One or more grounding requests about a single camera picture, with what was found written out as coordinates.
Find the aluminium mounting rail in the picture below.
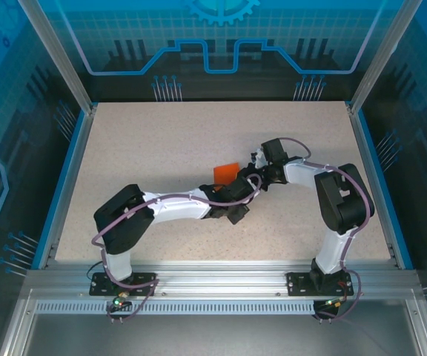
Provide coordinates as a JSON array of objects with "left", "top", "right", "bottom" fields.
[{"left": 24, "top": 259, "right": 422, "bottom": 300}]

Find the connector with orange light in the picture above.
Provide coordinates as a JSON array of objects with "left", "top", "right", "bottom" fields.
[{"left": 322, "top": 296, "right": 348, "bottom": 309}]

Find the aluminium table side rail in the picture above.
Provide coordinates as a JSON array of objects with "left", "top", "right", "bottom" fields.
[
  {"left": 348, "top": 103, "right": 403, "bottom": 270},
  {"left": 37, "top": 105, "right": 98, "bottom": 270}
]

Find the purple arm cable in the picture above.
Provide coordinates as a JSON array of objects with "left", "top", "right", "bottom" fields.
[
  {"left": 91, "top": 173, "right": 262, "bottom": 323},
  {"left": 278, "top": 136, "right": 371, "bottom": 324}
]

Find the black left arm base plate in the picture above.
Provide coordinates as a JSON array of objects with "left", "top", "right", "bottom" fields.
[{"left": 89, "top": 271, "right": 158, "bottom": 297}]

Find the connector with green light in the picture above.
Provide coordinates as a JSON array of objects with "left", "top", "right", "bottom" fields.
[{"left": 110, "top": 291, "right": 132, "bottom": 309}]

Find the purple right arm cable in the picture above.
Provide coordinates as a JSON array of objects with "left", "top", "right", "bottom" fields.
[{"left": 278, "top": 136, "right": 371, "bottom": 324}]

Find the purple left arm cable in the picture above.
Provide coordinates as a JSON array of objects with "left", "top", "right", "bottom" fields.
[{"left": 91, "top": 173, "right": 262, "bottom": 323}]

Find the grey slotted cable duct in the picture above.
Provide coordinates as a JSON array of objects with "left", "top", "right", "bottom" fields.
[{"left": 35, "top": 300, "right": 317, "bottom": 315}]

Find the aluminium frame post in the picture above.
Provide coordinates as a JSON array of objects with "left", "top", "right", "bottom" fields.
[
  {"left": 16, "top": 0, "right": 99, "bottom": 114},
  {"left": 348, "top": 0, "right": 425, "bottom": 114}
]

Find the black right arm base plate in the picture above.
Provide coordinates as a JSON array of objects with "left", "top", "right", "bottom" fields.
[{"left": 286, "top": 271, "right": 355, "bottom": 297}]

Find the grey metal sheet panel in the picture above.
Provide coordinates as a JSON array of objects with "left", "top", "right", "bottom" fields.
[{"left": 24, "top": 314, "right": 418, "bottom": 356}]

